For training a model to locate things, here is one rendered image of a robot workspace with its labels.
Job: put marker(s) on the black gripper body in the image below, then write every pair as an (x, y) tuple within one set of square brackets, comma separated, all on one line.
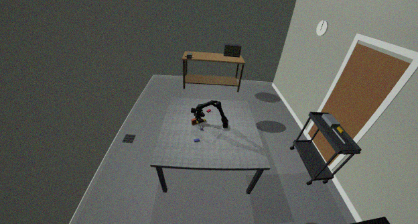
[(199, 117)]

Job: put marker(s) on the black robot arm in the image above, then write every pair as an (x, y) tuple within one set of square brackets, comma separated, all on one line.
[(199, 110)]

